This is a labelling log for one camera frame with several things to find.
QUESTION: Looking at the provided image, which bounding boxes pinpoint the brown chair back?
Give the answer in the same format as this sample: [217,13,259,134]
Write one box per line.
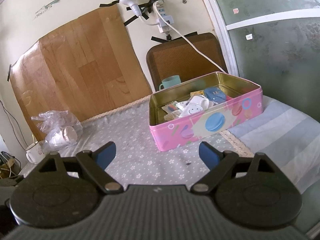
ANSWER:
[146,32,227,91]

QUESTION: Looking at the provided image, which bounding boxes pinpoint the white power cable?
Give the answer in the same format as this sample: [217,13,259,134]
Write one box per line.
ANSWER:
[152,2,227,73]

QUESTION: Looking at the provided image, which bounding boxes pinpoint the white smiley face pouch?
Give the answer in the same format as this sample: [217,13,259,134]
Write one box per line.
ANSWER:
[179,95,210,118]

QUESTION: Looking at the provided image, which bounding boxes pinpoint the blue transparent plastic case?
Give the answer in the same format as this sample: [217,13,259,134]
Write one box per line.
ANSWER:
[204,87,226,104]

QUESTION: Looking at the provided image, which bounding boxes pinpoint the white enamel mug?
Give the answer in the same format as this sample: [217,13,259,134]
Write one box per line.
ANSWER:
[25,142,46,164]

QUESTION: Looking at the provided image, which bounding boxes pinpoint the wood pattern board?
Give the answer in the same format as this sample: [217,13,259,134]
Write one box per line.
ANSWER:
[10,5,151,140]

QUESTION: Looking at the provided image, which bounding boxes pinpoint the coloured marker pen pack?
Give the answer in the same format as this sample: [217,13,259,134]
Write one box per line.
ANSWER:
[162,101,182,116]

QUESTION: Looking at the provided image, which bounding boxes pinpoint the grey floral tablecloth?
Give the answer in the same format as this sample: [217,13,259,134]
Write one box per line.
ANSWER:
[18,94,253,186]

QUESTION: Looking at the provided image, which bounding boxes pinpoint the pink tin box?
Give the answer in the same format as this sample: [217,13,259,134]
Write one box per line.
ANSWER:
[149,72,263,152]

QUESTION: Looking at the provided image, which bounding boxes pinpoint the teal plastic cup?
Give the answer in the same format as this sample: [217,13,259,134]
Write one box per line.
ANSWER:
[159,75,181,90]

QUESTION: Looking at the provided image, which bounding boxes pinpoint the clear plastic bag with cups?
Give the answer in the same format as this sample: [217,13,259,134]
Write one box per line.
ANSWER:
[31,110,83,153]

